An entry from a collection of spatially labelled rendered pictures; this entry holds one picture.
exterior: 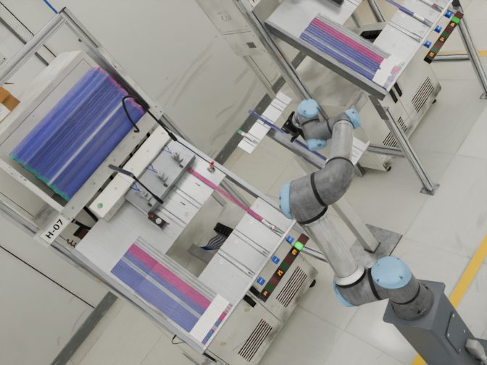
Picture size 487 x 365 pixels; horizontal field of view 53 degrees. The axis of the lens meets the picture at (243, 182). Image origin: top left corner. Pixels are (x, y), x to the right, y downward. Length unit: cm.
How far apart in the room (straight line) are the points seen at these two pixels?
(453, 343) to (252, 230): 90
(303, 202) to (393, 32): 136
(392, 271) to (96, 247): 123
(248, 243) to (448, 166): 137
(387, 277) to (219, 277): 74
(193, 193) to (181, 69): 193
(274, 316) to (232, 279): 66
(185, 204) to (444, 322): 115
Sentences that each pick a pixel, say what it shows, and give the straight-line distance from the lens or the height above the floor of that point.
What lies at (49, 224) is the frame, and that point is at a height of 139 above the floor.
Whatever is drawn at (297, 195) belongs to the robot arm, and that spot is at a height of 117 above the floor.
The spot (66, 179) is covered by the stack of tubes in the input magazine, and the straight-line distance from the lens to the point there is 212.
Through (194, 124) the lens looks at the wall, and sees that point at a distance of 408.
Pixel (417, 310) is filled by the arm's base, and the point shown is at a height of 58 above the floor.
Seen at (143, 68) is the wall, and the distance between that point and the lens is 386.
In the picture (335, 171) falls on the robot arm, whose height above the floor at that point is 116.
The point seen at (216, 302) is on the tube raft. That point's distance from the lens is 211.
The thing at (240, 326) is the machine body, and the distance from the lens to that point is 260.
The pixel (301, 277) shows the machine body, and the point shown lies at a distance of 277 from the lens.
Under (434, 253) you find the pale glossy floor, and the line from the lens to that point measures 271.
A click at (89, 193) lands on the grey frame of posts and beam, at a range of 219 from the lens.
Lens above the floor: 214
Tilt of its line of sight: 33 degrees down
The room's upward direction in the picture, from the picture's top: 42 degrees counter-clockwise
